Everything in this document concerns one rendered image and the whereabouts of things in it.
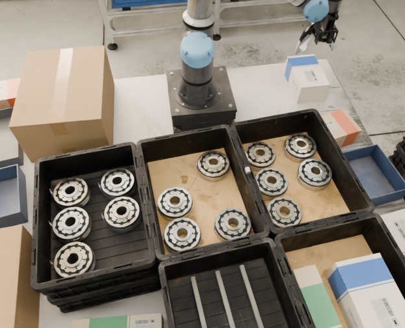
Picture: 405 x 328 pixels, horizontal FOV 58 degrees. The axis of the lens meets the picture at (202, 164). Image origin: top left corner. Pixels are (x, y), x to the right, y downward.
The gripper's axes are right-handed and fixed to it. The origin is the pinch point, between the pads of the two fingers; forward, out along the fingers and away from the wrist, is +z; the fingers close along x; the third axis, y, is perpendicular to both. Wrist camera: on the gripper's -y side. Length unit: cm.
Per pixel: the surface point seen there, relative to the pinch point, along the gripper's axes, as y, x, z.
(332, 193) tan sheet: 62, -13, 5
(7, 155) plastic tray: 21, -122, 18
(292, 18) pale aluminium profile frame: -137, 48, 76
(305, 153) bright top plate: 48, -18, 2
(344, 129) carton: 32.6, 3.7, 10.6
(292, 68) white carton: -1.8, -6.0, 9.4
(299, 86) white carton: 8.0, -6.0, 10.3
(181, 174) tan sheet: 48, -58, 5
